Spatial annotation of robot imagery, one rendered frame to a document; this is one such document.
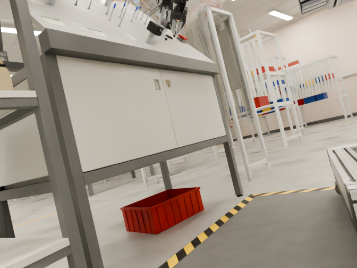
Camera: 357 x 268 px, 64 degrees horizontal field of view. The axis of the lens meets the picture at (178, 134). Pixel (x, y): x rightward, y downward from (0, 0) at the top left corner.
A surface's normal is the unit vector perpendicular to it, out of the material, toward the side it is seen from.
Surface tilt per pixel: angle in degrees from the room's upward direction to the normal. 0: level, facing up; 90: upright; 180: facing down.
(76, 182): 90
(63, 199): 90
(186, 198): 90
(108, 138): 90
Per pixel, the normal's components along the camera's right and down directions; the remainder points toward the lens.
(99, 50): 0.80, -0.21
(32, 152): -0.56, 0.11
